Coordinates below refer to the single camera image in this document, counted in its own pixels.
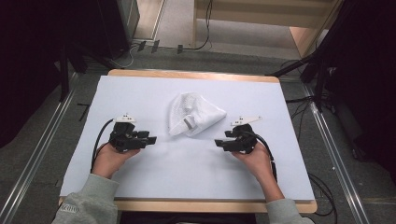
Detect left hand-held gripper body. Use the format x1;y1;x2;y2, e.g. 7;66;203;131
108;113;140;153

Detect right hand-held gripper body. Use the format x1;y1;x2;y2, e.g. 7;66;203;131
231;116;263;155

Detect white mesh laundry bag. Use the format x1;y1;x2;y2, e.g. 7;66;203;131
167;91;228;138

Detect person's right hand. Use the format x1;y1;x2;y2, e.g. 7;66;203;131
231;141;276;185

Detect person's left hand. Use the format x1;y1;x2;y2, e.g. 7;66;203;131
91;142;141;180

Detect pale table mat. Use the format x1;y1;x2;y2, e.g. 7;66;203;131
60;75;316;202

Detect wooden table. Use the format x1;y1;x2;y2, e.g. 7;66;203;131
58;68;318;215

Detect black metal stand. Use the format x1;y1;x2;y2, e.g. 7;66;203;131
58;43;71;103

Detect black tripod stand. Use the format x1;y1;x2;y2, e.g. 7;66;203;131
265;46;332;114

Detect grey cabinet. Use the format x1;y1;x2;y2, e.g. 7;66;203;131
116;0;141;41

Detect black curtain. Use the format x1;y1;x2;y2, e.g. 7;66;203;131
0;0;132;148
311;0;396;186

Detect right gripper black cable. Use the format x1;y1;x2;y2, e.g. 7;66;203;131
248;132;279;183

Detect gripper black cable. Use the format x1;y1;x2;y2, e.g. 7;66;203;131
248;132;279;183
90;118;116;174

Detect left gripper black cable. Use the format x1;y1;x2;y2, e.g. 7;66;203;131
90;118;116;174

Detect black floor cables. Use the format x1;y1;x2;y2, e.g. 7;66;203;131
285;95;316;142

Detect white floor cable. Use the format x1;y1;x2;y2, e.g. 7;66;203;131
113;43;139;69

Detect aluminium floor rail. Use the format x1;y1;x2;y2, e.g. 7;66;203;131
0;72;79;224
302;83;372;224

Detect black looped floor cable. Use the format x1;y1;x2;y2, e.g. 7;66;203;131
307;172;339;218

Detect black hanging cable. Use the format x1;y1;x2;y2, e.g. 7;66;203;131
182;0;215;51

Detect light wooden frame furniture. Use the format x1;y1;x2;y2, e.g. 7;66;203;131
191;0;344;59

